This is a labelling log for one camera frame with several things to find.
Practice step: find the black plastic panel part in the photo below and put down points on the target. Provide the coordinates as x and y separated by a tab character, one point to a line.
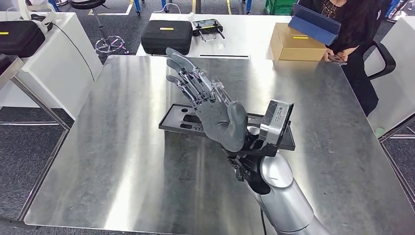
170	123

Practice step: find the black case with yellow label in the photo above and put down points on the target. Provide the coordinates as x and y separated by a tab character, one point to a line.
19	40
167	40

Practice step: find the person's hand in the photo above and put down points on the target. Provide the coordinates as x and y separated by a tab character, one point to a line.
327	55
347	53

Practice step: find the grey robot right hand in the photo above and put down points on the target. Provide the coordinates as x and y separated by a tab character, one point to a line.
217	123

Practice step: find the stainless steel table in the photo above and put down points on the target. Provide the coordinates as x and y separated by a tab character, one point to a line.
18	69
395	129

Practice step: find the stool with chrome base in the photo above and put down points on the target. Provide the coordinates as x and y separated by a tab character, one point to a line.
86	4

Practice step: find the pale green small object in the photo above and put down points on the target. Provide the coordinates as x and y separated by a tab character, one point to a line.
380	132

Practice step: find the brown cardboard box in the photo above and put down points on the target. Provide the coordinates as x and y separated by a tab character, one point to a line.
295	48

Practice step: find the green plastic crate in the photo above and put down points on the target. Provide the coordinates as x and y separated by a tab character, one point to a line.
278	7

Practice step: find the white headset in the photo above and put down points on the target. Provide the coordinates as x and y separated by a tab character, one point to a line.
48	19

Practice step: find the stainless steel workbench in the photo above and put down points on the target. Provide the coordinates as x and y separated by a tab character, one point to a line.
129	162

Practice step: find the dark smartphone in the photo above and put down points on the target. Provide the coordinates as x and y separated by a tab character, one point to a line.
337	59

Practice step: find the black handheld controller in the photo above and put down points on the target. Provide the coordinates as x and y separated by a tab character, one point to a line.
207	26

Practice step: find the black office chair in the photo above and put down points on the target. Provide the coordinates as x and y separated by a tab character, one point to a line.
389	60

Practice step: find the blue tablet cover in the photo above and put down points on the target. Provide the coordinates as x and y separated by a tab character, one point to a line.
314	26

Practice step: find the person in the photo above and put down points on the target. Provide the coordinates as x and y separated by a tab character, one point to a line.
360	81

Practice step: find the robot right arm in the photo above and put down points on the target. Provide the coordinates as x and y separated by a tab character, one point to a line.
285	201

